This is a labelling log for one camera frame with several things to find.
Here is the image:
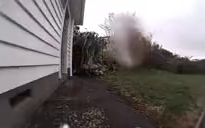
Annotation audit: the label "dark wet asphalt path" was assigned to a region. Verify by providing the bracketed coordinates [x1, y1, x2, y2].
[32, 75, 155, 128]

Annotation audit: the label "distant hedge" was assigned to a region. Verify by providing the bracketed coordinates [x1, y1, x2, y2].
[146, 43, 205, 76]

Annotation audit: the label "white clapboard house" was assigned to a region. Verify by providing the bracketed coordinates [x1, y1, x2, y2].
[0, 0, 87, 128]

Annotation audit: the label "green grass lawn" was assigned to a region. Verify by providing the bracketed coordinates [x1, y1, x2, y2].
[104, 68, 205, 128]

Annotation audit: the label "dense green bushes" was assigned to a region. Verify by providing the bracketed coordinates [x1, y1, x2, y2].
[72, 13, 151, 77]

